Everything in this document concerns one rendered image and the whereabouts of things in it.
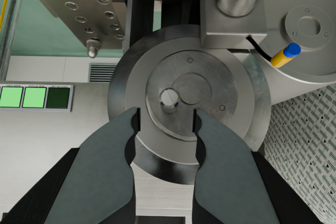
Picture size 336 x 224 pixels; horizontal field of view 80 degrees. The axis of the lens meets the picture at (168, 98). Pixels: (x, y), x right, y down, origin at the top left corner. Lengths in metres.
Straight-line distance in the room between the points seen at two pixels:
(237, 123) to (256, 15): 0.09
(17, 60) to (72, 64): 0.84
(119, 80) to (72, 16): 0.34
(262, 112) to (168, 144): 0.09
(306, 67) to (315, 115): 0.11
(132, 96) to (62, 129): 0.41
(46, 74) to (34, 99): 2.89
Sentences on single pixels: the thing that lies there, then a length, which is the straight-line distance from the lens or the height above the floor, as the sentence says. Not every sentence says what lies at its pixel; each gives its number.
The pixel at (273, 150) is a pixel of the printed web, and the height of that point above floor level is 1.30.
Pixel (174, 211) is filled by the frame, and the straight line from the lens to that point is 0.54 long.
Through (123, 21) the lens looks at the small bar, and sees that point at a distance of 0.46.
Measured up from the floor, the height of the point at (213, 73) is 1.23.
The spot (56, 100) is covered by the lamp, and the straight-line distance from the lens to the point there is 0.58.
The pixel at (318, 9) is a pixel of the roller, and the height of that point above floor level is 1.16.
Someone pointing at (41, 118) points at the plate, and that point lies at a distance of 0.60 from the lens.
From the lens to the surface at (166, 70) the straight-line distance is 0.17.
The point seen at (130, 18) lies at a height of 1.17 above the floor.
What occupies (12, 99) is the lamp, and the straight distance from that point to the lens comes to 0.65.
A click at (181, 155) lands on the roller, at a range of 0.17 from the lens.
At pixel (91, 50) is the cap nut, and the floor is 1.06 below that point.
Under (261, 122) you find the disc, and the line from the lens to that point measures 0.20.
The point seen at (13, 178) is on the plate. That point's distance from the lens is 0.63.
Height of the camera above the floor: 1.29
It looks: 12 degrees down
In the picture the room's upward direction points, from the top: 179 degrees counter-clockwise
